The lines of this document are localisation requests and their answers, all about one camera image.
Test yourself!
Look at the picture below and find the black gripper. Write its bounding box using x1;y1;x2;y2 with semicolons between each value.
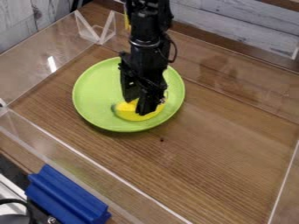
119;40;171;116

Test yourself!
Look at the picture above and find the yellow toy banana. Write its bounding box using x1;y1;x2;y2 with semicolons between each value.
111;100;165;122

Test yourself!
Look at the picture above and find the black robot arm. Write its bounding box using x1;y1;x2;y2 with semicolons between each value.
119;0;174;116

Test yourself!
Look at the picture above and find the green round plate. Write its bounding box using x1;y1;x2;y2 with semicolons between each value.
73;57;186;132

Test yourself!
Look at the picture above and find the yellow labelled tin can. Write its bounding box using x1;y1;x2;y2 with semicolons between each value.
125;4;131;32

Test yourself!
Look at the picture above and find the blue plastic clamp block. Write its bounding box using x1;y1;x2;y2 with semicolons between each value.
26;164;111;224

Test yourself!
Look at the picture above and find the clear acrylic triangle bracket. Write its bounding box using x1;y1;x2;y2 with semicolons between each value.
75;10;117;46

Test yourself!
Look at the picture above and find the clear acrylic front wall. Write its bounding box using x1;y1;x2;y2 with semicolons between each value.
0;99;193;224

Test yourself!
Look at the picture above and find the black cable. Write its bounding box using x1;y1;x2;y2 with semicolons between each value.
0;198;41;218

